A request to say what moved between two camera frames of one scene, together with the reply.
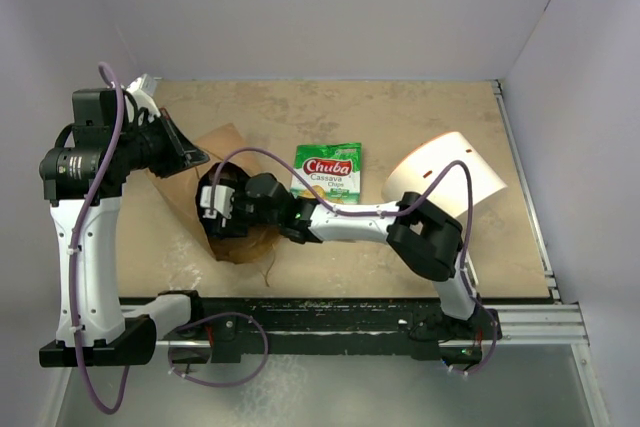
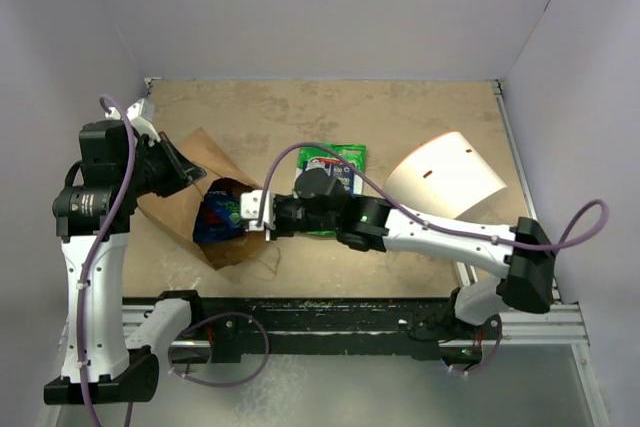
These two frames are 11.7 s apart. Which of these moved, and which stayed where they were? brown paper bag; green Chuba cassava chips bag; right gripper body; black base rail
Moved: brown paper bag; right gripper body
Stayed: green Chuba cassava chips bag; black base rail
